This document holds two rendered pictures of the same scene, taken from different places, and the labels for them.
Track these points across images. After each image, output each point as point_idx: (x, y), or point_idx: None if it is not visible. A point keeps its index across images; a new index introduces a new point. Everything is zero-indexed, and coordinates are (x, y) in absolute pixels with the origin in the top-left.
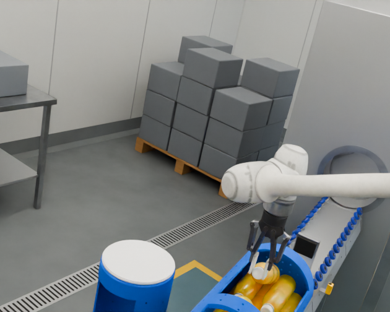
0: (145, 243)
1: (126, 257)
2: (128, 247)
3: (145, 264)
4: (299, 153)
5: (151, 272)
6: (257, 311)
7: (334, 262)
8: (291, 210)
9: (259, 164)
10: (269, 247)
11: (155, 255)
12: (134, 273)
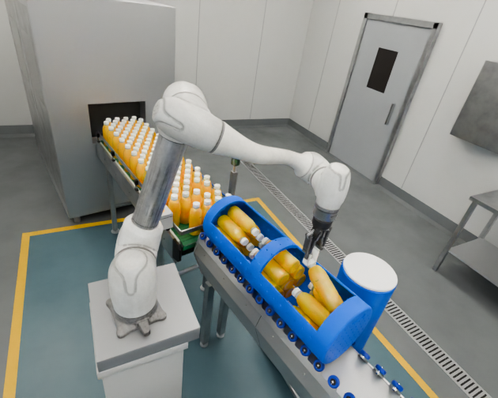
0: (393, 280)
1: (371, 264)
2: (384, 269)
3: (365, 272)
4: (330, 165)
5: (356, 271)
6: (274, 251)
7: None
8: (317, 215)
9: (314, 153)
10: (357, 299)
11: (379, 280)
12: (352, 262)
